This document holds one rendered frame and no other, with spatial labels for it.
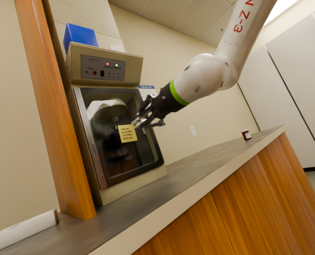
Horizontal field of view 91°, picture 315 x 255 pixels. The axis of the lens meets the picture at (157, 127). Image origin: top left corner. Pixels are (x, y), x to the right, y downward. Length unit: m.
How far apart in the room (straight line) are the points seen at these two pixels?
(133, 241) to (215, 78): 0.37
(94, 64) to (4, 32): 0.79
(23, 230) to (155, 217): 0.44
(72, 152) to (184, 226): 0.36
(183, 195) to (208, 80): 0.28
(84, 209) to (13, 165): 0.60
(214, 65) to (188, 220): 0.38
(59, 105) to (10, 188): 0.57
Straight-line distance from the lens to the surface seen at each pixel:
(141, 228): 0.34
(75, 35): 0.73
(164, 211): 0.37
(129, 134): 0.68
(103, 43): 0.93
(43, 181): 1.02
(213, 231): 0.53
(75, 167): 0.51
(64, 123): 0.54
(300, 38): 3.41
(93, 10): 1.07
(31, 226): 0.68
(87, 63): 0.70
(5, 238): 0.69
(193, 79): 0.41
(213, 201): 0.54
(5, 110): 1.12
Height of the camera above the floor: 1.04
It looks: 10 degrees up
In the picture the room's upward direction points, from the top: 20 degrees counter-clockwise
